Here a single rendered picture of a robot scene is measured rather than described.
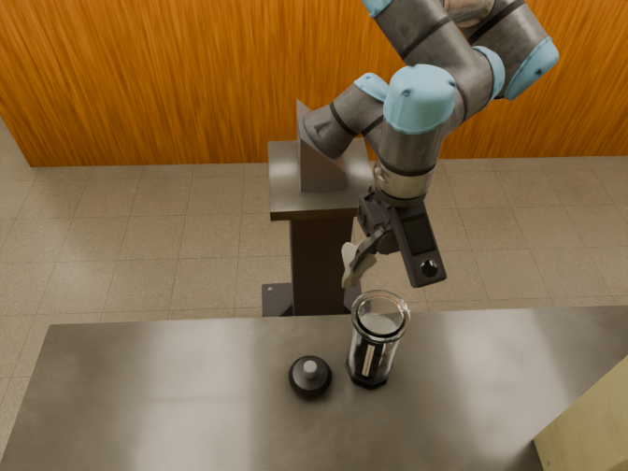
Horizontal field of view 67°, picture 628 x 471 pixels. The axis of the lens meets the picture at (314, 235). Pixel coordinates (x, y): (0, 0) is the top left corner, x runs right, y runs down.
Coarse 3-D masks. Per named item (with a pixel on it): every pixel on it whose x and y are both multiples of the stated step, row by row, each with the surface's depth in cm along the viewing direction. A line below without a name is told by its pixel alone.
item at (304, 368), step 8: (296, 360) 102; (304, 360) 101; (312, 360) 101; (320, 360) 101; (296, 368) 100; (304, 368) 97; (312, 368) 96; (320, 368) 100; (328, 368) 100; (296, 376) 99; (304, 376) 99; (312, 376) 97; (320, 376) 99; (328, 376) 99; (296, 384) 97; (304, 384) 97; (312, 384) 97; (320, 384) 97; (328, 384) 98; (304, 392) 97; (312, 392) 97; (320, 392) 97
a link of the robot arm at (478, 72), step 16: (448, 32) 57; (416, 48) 58; (432, 48) 57; (448, 48) 57; (464, 48) 57; (480, 48) 60; (432, 64) 58; (448, 64) 57; (464, 64) 57; (480, 64) 58; (496, 64) 59; (464, 80) 56; (480, 80) 57; (496, 80) 59; (464, 96) 56; (480, 96) 58; (464, 112) 56
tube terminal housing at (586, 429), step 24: (624, 360) 67; (600, 384) 73; (624, 384) 68; (576, 408) 80; (600, 408) 73; (624, 408) 68; (552, 432) 87; (576, 432) 80; (600, 432) 73; (624, 432) 68; (552, 456) 87; (576, 456) 80; (600, 456) 73; (624, 456) 68
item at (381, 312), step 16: (368, 304) 91; (384, 304) 91; (400, 304) 88; (352, 320) 86; (368, 320) 96; (384, 320) 95; (400, 320) 89; (352, 336) 93; (368, 336) 84; (384, 336) 84; (352, 352) 95; (384, 352) 89; (352, 368) 99; (384, 368) 95
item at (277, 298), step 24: (312, 240) 155; (336, 240) 156; (312, 264) 165; (336, 264) 166; (264, 288) 228; (288, 288) 228; (312, 288) 176; (336, 288) 177; (360, 288) 229; (264, 312) 219; (288, 312) 205; (312, 312) 189; (336, 312) 190
